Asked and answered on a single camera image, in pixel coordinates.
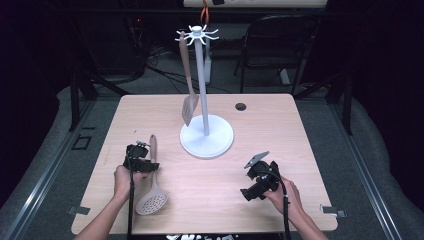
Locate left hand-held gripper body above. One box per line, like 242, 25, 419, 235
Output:
122, 140, 152, 173

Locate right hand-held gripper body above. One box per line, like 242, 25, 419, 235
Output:
243, 150, 282, 195

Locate beige perforated skimmer spoon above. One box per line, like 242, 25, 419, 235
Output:
134, 134, 170, 216

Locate white utensil stand with hooks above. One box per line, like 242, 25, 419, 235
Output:
174, 24, 235, 160

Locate beige slotted spatula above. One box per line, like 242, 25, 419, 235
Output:
178, 30, 201, 128

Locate person's left hand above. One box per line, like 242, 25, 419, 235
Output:
113, 164, 150, 202

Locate person's right hand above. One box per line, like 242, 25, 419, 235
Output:
262, 176, 303, 222

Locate person's black printed shirt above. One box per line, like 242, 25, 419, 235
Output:
127, 233, 288, 240

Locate grey tape piece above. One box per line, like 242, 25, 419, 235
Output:
67, 205, 91, 216
319, 203, 348, 219

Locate black chair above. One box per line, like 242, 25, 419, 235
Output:
233, 14, 320, 96

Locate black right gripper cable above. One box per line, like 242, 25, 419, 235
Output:
265, 170, 292, 240

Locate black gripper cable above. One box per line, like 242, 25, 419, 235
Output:
265, 170, 292, 240
125, 145, 136, 240

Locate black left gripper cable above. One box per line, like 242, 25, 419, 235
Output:
125, 145, 136, 240

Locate black metal stand frame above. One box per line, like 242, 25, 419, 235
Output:
67, 64, 132, 133
293, 70, 354, 136

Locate black floor cables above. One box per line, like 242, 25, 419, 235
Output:
146, 48, 232, 95

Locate aluminium floor rail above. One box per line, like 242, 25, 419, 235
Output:
328, 101, 404, 240
2, 99, 98, 240

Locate orange strap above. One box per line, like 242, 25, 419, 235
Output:
199, 0, 211, 28

